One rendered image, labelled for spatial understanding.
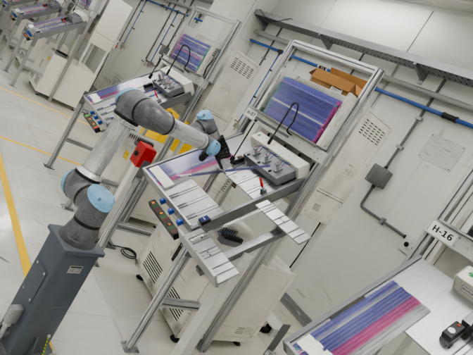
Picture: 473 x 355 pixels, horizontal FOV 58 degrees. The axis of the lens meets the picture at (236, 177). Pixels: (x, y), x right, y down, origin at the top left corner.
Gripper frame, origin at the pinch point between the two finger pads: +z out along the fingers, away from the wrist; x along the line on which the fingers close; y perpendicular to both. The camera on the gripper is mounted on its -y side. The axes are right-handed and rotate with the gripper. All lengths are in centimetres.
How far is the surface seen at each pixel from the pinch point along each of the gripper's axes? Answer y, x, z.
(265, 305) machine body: -8, -8, 98
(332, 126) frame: 63, 4, -1
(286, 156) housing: 35.3, 13.3, 12.6
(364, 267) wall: 70, 54, 161
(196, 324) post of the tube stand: -33, -61, 38
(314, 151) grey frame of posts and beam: 50, 5, 10
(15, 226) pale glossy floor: -136, 28, 2
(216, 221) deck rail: -10.6, -23.8, 12.7
